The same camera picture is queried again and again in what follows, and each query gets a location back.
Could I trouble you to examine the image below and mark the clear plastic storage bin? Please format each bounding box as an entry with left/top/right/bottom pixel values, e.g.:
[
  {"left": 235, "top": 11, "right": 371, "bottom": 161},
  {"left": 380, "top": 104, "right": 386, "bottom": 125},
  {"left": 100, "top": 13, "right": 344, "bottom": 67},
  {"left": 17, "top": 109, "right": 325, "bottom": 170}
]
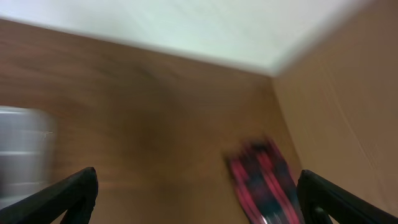
[{"left": 1, "top": 106, "right": 55, "bottom": 208}]

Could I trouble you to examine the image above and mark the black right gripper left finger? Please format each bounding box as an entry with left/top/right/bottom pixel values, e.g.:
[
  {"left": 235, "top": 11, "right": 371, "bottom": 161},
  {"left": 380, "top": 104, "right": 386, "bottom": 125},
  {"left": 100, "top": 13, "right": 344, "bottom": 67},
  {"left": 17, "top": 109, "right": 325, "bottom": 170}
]
[{"left": 1, "top": 167, "right": 98, "bottom": 224}]

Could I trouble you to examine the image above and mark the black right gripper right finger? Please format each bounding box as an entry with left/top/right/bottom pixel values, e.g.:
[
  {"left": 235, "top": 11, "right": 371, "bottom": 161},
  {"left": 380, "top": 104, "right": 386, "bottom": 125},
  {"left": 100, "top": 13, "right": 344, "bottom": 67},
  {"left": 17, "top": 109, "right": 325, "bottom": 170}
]
[{"left": 297, "top": 170, "right": 397, "bottom": 224}]

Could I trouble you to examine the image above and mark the red plaid shirt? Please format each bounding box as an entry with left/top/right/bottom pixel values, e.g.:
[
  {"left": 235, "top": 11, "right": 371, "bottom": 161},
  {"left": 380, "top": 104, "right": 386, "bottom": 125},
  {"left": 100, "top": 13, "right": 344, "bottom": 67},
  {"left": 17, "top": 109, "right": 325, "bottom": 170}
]
[{"left": 224, "top": 139, "right": 305, "bottom": 224}]

